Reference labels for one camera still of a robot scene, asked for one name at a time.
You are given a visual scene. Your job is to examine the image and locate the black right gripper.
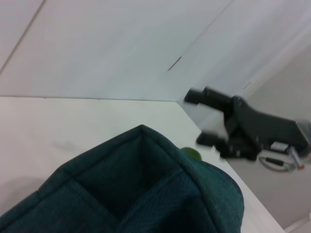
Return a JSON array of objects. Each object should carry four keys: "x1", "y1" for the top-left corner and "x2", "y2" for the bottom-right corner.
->
[{"x1": 183, "y1": 86, "x2": 301, "y2": 161}]

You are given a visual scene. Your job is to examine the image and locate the green cucumber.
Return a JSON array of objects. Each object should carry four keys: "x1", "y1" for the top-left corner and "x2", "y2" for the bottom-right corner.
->
[{"x1": 180, "y1": 147, "x2": 203, "y2": 161}]

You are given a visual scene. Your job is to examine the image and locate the dark teal lunch bag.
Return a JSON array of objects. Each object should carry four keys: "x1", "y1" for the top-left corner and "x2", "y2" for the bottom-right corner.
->
[{"x1": 0, "y1": 124, "x2": 245, "y2": 233}]

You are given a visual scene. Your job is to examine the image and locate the right arm cable with connector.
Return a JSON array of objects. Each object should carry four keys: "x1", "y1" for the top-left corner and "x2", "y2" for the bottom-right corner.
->
[{"x1": 258, "y1": 147, "x2": 306, "y2": 173}]

